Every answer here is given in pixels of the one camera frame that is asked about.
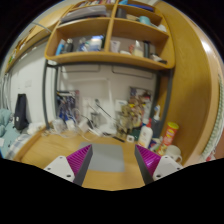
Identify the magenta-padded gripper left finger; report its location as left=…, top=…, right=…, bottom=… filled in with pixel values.
left=43, top=143, right=94, bottom=187

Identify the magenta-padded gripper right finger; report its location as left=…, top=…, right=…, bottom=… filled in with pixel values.
left=134, top=143, right=184, bottom=185

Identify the white mug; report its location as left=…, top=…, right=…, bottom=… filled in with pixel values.
left=163, top=144, right=184, bottom=164

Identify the orange-red chips can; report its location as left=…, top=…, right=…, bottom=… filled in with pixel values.
left=156, top=121, right=180, bottom=156

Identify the white red-pump lotion bottle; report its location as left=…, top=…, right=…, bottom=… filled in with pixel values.
left=137, top=118, right=154, bottom=149

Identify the brown tree-figure toy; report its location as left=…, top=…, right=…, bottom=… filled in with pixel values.
left=118, top=96, right=148, bottom=138

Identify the teal bedding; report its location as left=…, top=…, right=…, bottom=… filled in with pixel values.
left=0, top=108, right=33, bottom=160

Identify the metal cup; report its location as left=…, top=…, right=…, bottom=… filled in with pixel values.
left=89, top=111, right=101, bottom=128

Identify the white desk lamp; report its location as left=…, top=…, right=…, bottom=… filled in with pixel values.
left=63, top=77, right=118, bottom=135

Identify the blue model kit box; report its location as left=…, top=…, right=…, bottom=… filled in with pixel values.
left=55, top=89, right=80, bottom=123

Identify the black bag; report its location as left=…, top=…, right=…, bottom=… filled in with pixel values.
left=13, top=93, right=30, bottom=131

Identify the colourful printed poster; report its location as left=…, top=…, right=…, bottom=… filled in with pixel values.
left=129, top=87, right=153, bottom=111

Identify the wooden shelf unit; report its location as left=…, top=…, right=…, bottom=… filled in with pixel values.
left=44, top=0, right=176, bottom=71

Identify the white charging cable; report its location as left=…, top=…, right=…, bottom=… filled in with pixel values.
left=43, top=106, right=101, bottom=140

